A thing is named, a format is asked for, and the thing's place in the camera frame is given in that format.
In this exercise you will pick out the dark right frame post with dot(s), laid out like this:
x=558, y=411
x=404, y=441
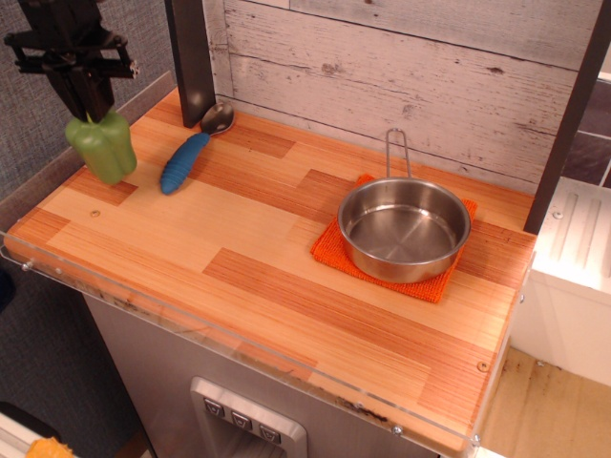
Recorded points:
x=584, y=85

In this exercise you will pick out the white toy sink unit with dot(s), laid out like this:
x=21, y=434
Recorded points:
x=563, y=314

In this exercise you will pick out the yellow cloth object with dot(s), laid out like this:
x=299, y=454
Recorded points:
x=48, y=448

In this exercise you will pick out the grey toy fridge cabinet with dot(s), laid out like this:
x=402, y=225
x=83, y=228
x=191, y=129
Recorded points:
x=157, y=366

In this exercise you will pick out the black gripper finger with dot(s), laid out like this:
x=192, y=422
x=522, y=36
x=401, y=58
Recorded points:
x=95, y=95
x=67, y=91

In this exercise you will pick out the silver dispenser button panel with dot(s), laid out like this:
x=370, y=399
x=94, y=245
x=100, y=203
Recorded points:
x=234, y=426

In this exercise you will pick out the orange knitted cloth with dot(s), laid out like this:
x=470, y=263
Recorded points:
x=328, y=249

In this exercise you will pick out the green toy bell pepper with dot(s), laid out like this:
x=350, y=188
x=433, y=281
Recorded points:
x=105, y=146

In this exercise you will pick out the clear acrylic edge guard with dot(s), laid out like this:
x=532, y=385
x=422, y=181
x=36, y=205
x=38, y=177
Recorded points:
x=399, y=421

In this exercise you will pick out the stainless steel pan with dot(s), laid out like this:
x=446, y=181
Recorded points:
x=399, y=228

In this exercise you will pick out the blue handled metal spoon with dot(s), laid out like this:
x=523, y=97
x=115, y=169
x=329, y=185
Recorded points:
x=217, y=120

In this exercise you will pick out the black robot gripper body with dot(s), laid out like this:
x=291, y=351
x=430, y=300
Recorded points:
x=68, y=34

